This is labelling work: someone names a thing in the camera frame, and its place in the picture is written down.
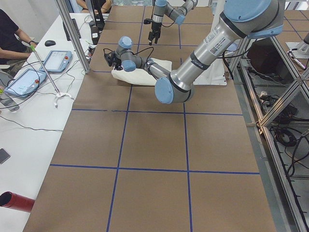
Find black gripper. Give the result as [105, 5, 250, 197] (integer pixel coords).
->
[148, 21, 161, 45]
[112, 52, 123, 69]

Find white long-sleeve cat shirt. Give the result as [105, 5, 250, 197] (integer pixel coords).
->
[111, 58, 172, 86]

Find robot arm grey silver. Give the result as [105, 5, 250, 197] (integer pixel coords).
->
[144, 0, 198, 45]
[104, 0, 285, 104]

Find neighbour robot arm base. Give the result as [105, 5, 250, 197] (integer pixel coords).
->
[286, 34, 309, 70]

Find black keyboard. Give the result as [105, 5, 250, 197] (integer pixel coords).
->
[62, 18, 82, 41]

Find far blue teach pendant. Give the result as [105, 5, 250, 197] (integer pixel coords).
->
[43, 50, 72, 73]

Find blue teach pendant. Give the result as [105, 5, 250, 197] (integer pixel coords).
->
[4, 69, 47, 98]
[43, 50, 72, 73]

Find metal rod with hook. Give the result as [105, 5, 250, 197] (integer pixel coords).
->
[30, 45, 74, 108]

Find black computer mouse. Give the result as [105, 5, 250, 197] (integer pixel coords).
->
[44, 40, 56, 47]

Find near blue teach pendant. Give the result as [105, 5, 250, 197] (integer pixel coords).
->
[4, 69, 47, 98]

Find seated person in black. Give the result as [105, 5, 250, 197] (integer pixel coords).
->
[0, 10, 38, 76]

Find black smartphone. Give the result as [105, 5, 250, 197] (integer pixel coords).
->
[0, 148, 11, 164]

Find red cylinder tube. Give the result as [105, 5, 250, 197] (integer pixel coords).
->
[0, 191, 35, 213]

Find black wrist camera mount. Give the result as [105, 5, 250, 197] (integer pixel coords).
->
[104, 51, 115, 67]
[143, 18, 153, 25]

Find aluminium frame post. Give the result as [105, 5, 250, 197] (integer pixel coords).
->
[55, 0, 90, 74]

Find aluminium frame rail structure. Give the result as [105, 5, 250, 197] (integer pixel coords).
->
[227, 31, 309, 232]

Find floor cable bundle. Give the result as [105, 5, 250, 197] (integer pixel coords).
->
[260, 89, 309, 179]

